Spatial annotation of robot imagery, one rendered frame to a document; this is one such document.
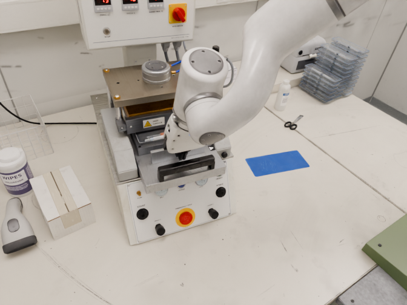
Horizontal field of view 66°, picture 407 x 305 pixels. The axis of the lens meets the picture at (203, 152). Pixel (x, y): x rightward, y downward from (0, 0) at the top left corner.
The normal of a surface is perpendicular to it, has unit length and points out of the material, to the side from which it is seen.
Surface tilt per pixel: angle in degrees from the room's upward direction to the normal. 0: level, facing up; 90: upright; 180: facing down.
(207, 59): 20
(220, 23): 90
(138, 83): 0
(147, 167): 0
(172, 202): 65
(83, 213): 89
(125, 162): 41
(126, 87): 0
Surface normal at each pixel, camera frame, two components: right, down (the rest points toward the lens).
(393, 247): 0.00, -0.78
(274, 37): -0.24, 0.54
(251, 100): 0.52, 0.50
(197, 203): 0.38, 0.25
